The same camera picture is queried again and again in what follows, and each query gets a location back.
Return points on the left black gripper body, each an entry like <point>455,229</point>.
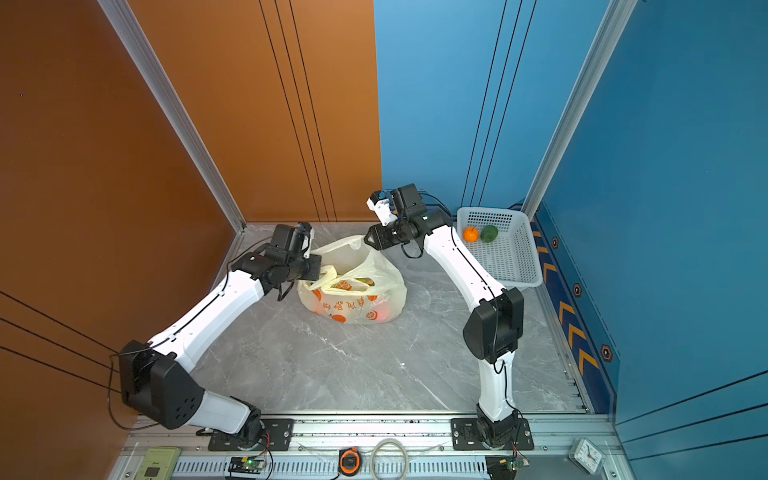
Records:
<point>305,268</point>

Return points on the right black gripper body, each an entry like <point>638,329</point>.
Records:
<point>391,235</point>

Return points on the printed translucent plastic bag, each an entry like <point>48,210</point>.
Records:
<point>357,284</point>

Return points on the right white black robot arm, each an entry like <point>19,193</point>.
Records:
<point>495,323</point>

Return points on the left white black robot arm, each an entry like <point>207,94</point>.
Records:
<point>155,377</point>

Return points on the orange fruit in basket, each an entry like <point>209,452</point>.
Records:
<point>471,234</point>

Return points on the green fruit in basket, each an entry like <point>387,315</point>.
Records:
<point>489,234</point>

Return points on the white plastic basket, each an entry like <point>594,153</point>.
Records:
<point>512,257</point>

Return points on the orange black tape measure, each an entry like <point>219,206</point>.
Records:
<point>349,462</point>

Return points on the left green circuit board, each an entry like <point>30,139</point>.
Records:
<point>246,467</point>

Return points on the right circuit board module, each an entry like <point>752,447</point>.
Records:
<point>505,467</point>

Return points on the white desk clock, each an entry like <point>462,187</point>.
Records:
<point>585,454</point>

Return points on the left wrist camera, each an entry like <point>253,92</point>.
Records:
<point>290,242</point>

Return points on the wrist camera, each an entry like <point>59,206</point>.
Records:
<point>290,242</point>
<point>399,204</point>

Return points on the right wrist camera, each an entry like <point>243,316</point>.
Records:
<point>399,204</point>

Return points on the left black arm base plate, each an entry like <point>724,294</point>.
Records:
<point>273,434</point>

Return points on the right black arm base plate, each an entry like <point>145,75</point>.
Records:
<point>479,434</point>

